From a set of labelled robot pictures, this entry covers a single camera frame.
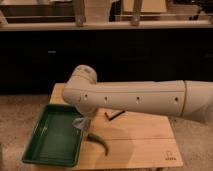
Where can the grey-blue towel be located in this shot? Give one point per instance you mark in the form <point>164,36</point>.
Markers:
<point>82,123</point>

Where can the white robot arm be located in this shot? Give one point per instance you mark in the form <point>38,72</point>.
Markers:
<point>191,100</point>

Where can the green plastic tray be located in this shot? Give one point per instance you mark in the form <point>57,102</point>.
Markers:
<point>54,140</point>

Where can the black wooden eraser block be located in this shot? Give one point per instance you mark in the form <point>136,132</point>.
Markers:
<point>113,115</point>

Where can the green chili pepper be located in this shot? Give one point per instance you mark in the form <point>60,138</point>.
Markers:
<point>97,139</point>

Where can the wooden folding table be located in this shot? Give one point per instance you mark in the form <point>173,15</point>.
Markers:
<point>135,140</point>

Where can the wooden shelf rail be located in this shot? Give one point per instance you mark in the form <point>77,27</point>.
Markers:
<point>106,25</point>

